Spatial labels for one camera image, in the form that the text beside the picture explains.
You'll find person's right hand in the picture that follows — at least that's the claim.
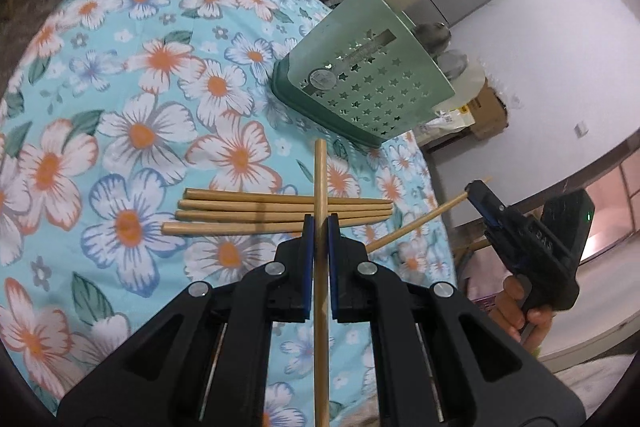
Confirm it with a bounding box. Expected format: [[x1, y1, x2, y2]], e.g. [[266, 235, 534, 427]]
[[492, 274, 553, 343]]

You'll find purple patterned box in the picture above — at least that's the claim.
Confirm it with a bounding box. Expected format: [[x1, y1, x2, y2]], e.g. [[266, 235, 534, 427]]
[[467, 292, 501, 313]]

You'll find green perforated utensil holder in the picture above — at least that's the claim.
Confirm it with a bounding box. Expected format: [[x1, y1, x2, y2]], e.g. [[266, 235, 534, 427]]
[[271, 0, 457, 148]]

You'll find green and white rice bag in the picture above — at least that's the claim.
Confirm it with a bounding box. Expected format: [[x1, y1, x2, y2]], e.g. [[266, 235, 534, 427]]
[[415, 104, 476, 148]]

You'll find brown door frame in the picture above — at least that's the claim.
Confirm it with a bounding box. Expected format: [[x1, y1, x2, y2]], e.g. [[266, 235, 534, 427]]
[[450, 142, 640, 238]]

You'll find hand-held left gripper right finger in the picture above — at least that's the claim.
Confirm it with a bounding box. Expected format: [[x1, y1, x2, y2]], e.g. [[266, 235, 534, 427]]
[[326, 214, 587, 427]]

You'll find large cardboard box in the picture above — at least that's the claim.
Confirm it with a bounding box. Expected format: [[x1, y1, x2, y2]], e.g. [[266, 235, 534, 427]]
[[467, 79, 511, 142]]

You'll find floral blue blanket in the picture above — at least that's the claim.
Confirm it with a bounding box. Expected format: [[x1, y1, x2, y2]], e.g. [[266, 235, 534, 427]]
[[0, 0, 458, 427]]

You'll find single wooden chopstick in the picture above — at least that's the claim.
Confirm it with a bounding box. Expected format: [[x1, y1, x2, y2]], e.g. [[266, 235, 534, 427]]
[[366, 177, 493, 254], [312, 138, 331, 427]]

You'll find bundle of wooden chopsticks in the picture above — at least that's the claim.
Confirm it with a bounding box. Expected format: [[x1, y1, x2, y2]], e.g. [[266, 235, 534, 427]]
[[162, 188, 396, 238]]

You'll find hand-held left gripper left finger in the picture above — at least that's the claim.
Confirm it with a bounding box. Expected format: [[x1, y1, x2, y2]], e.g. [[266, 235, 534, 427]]
[[56, 214, 316, 427]]

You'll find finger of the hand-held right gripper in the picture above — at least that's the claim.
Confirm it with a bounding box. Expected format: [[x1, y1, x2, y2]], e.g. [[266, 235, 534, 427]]
[[465, 179, 511, 233]]

